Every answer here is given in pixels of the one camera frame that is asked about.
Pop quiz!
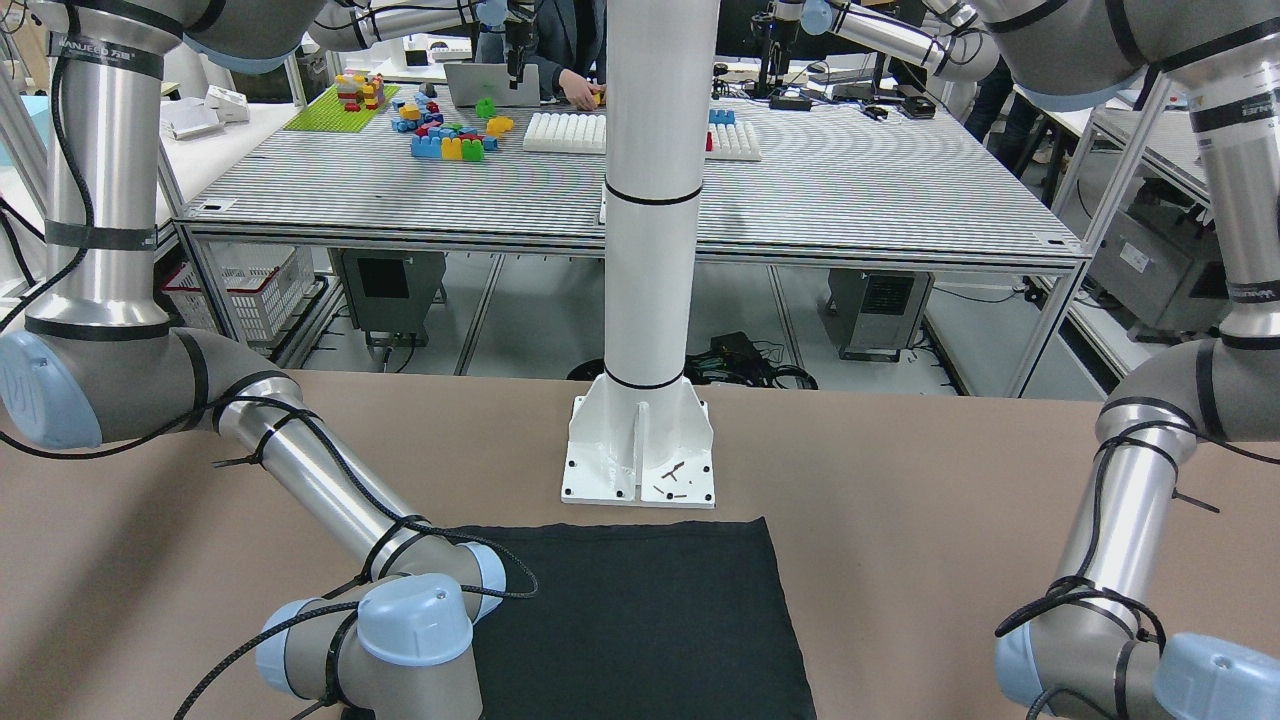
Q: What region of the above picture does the black t-shirt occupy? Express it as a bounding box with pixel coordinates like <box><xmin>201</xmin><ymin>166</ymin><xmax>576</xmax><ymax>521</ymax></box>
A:
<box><xmin>474</xmin><ymin>518</ymin><xmax>817</xmax><ymax>719</ymax></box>

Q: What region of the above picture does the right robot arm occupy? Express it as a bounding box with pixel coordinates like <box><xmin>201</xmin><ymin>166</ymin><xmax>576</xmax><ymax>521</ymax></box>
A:
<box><xmin>3</xmin><ymin>1</ymin><xmax>506</xmax><ymax>719</ymax></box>

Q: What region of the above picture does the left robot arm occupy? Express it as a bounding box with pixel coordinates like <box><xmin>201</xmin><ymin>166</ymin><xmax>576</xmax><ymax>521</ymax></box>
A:
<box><xmin>975</xmin><ymin>1</ymin><xmax>1279</xmax><ymax>719</ymax></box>

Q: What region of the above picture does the white block tray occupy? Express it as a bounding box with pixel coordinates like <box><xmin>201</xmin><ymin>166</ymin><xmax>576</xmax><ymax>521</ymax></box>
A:
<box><xmin>522</xmin><ymin>111</ymin><xmax>607</xmax><ymax>155</ymax></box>

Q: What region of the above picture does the pile of coloured blocks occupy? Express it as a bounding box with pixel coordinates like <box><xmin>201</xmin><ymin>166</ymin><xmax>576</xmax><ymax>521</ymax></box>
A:
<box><xmin>390</xmin><ymin>94</ymin><xmax>515</xmax><ymax>163</ymax></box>

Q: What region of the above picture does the white plastic basket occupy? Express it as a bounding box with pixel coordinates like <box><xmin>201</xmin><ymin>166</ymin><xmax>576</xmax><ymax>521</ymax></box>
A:
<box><xmin>161</xmin><ymin>243</ymin><xmax>314</xmax><ymax>342</ymax></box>

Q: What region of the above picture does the green lego baseplate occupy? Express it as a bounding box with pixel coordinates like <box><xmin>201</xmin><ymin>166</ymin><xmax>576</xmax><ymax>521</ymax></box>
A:
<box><xmin>283</xmin><ymin>85</ymin><xmax>401</xmax><ymax>133</ymax></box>

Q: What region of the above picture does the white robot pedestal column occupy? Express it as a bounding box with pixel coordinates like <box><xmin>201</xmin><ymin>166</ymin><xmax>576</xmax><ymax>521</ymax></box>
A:
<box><xmin>559</xmin><ymin>1</ymin><xmax>719</xmax><ymax>509</ymax></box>

